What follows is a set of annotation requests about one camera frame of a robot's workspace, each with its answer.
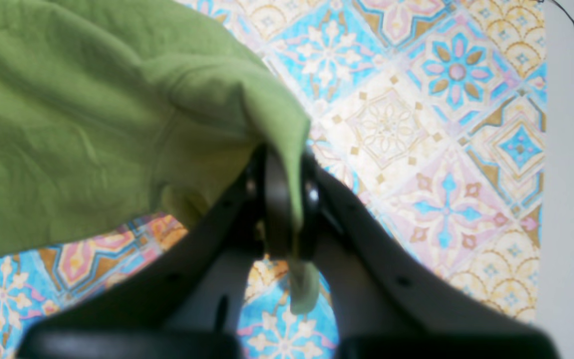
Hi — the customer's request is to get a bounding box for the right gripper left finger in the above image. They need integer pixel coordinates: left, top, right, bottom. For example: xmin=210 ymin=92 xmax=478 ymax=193
xmin=18 ymin=145 xmax=293 ymax=359

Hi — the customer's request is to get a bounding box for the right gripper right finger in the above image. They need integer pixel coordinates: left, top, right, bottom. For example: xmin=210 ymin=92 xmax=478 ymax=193
xmin=297 ymin=153 xmax=560 ymax=359

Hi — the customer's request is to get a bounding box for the green t-shirt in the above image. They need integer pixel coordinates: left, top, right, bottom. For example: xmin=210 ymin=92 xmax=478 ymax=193
xmin=0 ymin=0 xmax=322 ymax=316

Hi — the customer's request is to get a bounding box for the patterned tablecloth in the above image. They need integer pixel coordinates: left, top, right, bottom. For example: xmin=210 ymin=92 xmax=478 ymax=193
xmin=0 ymin=0 xmax=547 ymax=359

